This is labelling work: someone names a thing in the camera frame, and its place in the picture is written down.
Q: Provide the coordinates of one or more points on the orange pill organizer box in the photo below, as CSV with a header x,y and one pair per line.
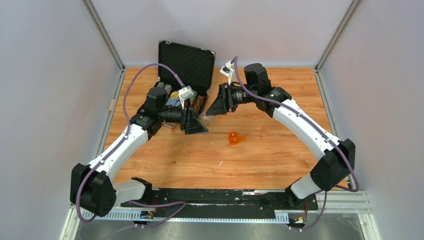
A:
x,y
234,138

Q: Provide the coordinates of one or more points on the black poker chip case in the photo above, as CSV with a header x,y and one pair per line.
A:
x,y
193,65

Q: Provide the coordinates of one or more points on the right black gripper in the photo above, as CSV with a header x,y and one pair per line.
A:
x,y
224,102

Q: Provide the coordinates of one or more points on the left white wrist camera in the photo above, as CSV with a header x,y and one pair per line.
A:
x,y
185,93

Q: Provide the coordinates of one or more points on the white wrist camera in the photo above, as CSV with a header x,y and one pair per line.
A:
x,y
185,93
229,71

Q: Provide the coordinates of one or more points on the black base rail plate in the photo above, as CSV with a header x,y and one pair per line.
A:
x,y
224,204

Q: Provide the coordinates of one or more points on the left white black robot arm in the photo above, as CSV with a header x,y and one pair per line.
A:
x,y
91,186

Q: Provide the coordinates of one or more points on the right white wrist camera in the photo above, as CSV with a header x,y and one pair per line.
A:
x,y
229,71

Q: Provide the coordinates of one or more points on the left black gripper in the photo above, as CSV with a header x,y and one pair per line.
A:
x,y
190,123

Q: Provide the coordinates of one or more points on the clear pill bottle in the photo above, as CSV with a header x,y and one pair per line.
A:
x,y
204,119

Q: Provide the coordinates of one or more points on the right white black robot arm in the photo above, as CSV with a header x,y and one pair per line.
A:
x,y
335,157

